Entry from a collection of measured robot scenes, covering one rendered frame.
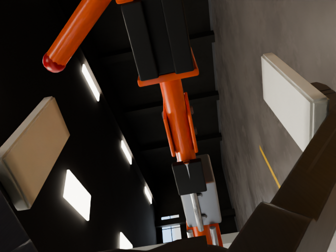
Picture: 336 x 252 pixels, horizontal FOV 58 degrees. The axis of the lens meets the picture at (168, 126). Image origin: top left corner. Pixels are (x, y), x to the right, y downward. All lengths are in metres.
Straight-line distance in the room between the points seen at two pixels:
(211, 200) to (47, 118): 0.25
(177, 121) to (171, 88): 0.04
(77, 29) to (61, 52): 0.03
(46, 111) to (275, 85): 0.13
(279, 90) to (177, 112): 0.17
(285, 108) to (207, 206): 0.25
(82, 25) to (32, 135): 0.17
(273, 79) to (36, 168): 0.13
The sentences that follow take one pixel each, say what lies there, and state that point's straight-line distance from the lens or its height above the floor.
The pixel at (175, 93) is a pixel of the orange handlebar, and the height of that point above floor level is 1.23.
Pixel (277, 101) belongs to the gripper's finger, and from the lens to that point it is 0.17.
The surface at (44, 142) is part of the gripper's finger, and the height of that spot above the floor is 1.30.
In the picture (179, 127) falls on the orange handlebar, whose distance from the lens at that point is 0.32.
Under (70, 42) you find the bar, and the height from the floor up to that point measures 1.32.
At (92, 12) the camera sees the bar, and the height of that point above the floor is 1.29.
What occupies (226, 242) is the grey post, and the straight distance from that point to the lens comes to 3.26.
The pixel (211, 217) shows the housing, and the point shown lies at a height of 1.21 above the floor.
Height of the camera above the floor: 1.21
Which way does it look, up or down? 5 degrees up
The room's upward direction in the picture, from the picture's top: 100 degrees counter-clockwise
